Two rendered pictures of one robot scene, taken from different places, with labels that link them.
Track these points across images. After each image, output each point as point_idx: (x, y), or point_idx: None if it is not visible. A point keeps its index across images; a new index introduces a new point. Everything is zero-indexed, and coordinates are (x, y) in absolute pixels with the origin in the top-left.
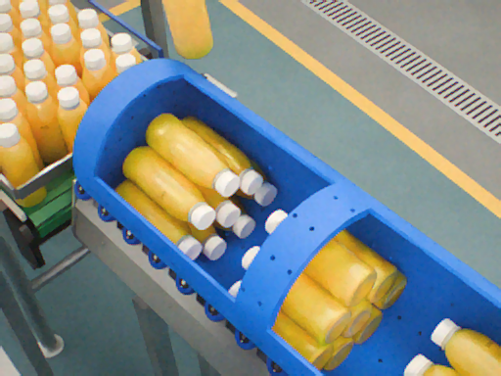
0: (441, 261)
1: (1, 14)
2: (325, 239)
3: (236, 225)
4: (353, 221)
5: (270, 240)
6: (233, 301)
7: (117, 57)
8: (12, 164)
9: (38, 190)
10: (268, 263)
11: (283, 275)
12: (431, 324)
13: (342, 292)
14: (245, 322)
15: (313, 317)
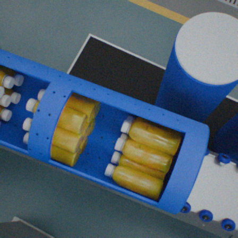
0: (114, 105)
1: None
2: (57, 118)
3: (11, 100)
4: (67, 100)
5: (32, 126)
6: (27, 153)
7: None
8: None
9: None
10: (36, 137)
11: (45, 141)
12: (118, 115)
13: (75, 131)
14: (37, 159)
15: (66, 145)
